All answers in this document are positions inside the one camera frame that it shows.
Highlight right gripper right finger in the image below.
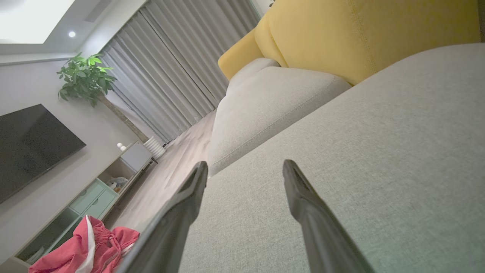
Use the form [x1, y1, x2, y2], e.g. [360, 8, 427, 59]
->
[282, 159, 375, 273]

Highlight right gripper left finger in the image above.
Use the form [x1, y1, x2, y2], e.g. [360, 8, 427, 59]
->
[117, 161, 209, 273]

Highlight red shorts with white stripe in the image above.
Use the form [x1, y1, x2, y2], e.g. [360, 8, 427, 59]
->
[28, 215, 141, 273]

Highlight small items on cabinet shelf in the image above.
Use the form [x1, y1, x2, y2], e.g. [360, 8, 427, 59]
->
[107, 176, 129, 192]

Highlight white cabinet with mint drawers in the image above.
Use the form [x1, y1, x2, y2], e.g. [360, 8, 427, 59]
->
[0, 141, 154, 273]

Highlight white ribbed plant pot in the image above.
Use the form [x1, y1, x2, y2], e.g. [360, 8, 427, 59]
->
[144, 136, 167, 160]

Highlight grey fabric sofa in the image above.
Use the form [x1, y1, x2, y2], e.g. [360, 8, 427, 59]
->
[178, 42, 485, 273]

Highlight black flat television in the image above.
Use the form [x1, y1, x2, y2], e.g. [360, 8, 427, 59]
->
[0, 104, 87, 204]

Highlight grey pleated curtain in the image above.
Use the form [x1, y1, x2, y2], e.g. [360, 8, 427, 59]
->
[99, 0, 262, 144]

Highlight green leafy house plant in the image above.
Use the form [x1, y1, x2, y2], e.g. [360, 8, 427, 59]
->
[57, 52, 150, 144]

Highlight yellow sofa backrest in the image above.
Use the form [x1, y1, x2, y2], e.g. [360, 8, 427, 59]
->
[218, 0, 482, 86]

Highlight recessed ceiling light panel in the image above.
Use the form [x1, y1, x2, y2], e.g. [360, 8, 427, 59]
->
[0, 0, 76, 44]

